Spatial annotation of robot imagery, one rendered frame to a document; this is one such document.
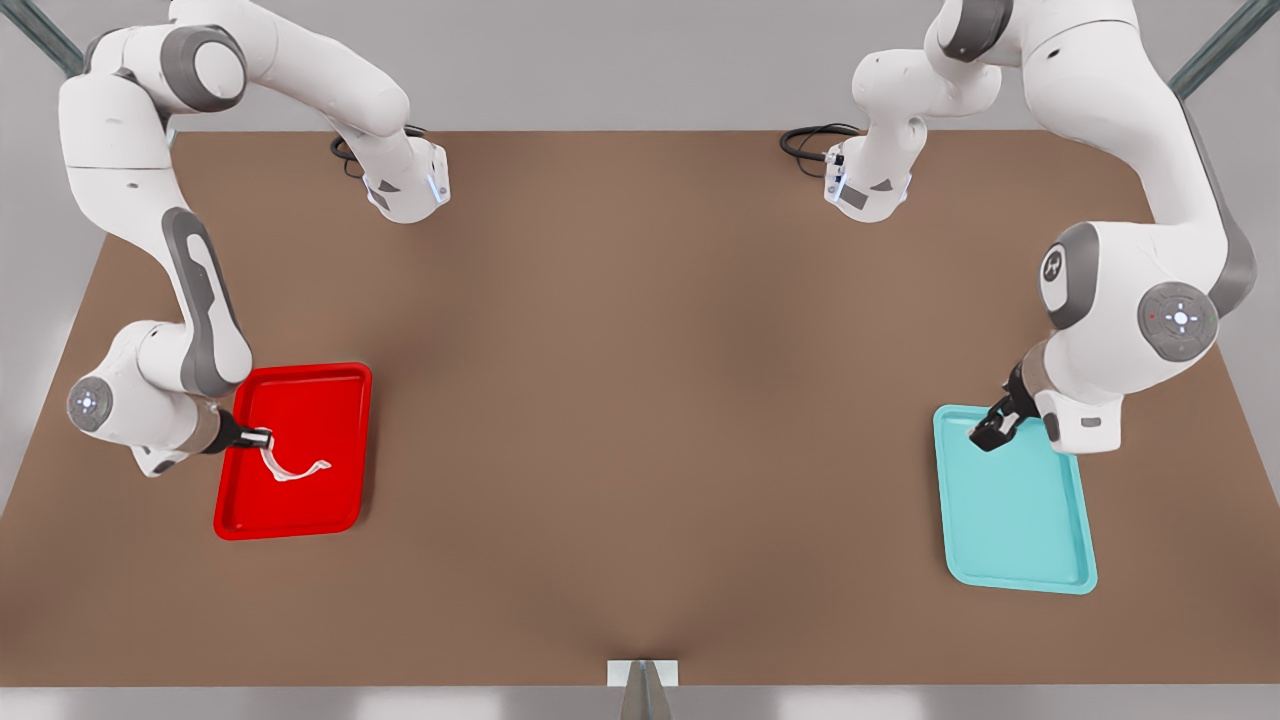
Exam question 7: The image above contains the teal rectangular tray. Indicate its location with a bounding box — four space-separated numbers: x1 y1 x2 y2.
933 404 1099 596

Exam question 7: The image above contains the silver frame post with foot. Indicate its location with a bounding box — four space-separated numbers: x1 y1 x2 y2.
607 657 680 720

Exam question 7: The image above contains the black cable loop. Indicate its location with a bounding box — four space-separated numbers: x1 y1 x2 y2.
779 123 864 182
330 124 432 182

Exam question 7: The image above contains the white drainage pipe clamp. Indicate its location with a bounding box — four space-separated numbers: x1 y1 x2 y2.
258 445 333 486

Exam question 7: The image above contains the red rectangular tray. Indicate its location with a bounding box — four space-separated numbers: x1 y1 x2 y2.
213 362 374 542

